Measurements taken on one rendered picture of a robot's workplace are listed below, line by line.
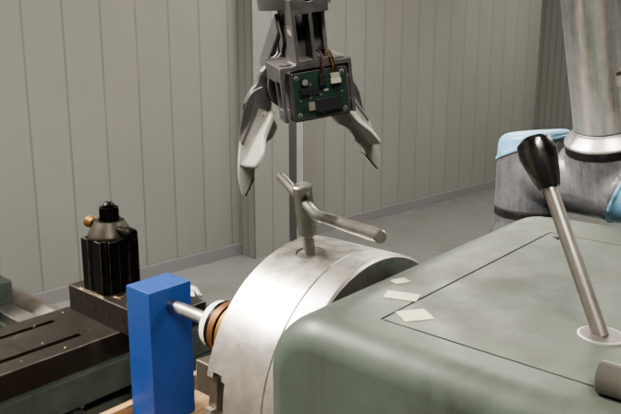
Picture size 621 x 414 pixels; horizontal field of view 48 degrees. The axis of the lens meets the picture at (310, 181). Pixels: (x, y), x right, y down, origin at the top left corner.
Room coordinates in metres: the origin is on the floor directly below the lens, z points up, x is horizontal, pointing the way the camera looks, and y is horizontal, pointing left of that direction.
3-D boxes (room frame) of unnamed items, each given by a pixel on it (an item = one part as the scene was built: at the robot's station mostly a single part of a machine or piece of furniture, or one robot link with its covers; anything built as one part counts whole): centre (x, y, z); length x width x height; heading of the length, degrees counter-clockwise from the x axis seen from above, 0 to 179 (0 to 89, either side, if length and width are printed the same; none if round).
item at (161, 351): (1.03, 0.24, 1.00); 0.08 x 0.06 x 0.23; 139
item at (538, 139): (0.58, -0.19, 1.38); 0.04 x 0.03 x 0.05; 49
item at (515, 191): (1.16, -0.38, 1.27); 0.13 x 0.12 x 0.14; 38
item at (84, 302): (1.24, 0.35, 1.00); 0.20 x 0.10 x 0.05; 49
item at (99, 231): (1.25, 0.37, 1.13); 0.08 x 0.08 x 0.03
